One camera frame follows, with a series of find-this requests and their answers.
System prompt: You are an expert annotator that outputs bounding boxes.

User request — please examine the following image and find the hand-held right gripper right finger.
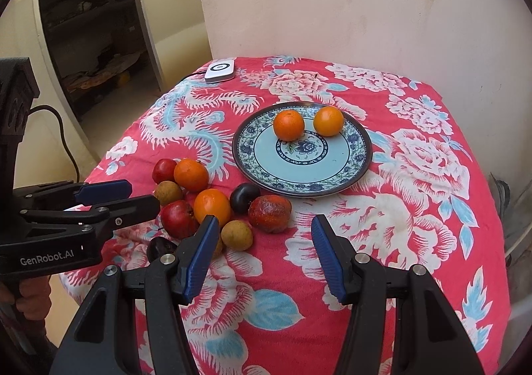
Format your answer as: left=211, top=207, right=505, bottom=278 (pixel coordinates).
left=311, top=214, right=485, bottom=375

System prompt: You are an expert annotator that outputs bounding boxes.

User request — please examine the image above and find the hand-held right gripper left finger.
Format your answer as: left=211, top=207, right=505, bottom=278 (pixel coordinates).
left=49, top=215, right=220, bottom=375

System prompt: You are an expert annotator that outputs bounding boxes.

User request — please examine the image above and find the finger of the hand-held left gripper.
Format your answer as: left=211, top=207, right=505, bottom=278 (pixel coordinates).
left=12, top=179, right=133, bottom=209
left=19, top=194, right=161, bottom=236

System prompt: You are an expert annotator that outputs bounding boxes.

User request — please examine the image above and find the large red apple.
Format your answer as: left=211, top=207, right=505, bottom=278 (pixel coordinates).
left=160, top=200, right=200, bottom=239

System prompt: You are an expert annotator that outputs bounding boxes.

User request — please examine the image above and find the orange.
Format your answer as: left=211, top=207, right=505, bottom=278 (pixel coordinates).
left=273, top=109, right=306, bottom=142
left=313, top=106, right=345, bottom=137
left=193, top=189, right=232, bottom=228

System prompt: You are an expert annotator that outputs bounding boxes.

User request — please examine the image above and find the small red apple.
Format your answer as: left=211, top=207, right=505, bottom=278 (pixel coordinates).
left=152, top=159, right=179, bottom=185

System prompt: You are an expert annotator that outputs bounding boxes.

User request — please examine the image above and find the bumpy tangerine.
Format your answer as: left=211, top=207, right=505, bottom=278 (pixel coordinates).
left=174, top=158, right=209, bottom=193

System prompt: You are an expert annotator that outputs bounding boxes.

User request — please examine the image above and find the dark purple plum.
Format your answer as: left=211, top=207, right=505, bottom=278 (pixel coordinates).
left=230, top=184, right=262, bottom=213
left=146, top=237, right=179, bottom=261

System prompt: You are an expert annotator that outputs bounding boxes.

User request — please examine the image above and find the mottled red fruit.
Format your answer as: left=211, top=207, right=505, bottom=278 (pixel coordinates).
left=248, top=195, right=292, bottom=233

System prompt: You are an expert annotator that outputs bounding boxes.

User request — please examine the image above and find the blue patterned ceramic plate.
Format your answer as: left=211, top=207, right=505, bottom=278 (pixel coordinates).
left=232, top=102, right=373, bottom=197

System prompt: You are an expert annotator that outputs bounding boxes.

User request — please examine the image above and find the person's left hand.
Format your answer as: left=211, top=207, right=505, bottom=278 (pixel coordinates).
left=0, top=276, right=51, bottom=319

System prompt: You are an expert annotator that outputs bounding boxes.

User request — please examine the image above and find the red floral tablecloth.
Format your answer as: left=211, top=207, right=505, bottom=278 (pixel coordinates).
left=60, top=54, right=499, bottom=375

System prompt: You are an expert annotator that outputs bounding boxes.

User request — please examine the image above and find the round tray of clutter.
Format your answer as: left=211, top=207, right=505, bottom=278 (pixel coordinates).
left=66, top=53, right=140, bottom=89

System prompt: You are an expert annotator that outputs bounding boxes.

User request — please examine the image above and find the white rectangular device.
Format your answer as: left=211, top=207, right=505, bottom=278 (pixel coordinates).
left=204, top=57, right=237, bottom=83

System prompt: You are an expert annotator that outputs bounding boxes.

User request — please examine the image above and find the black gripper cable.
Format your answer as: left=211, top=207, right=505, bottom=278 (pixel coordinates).
left=27, top=106, right=84, bottom=184

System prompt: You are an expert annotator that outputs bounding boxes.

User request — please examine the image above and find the cream door frame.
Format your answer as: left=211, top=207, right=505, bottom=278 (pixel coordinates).
left=127, top=0, right=167, bottom=93

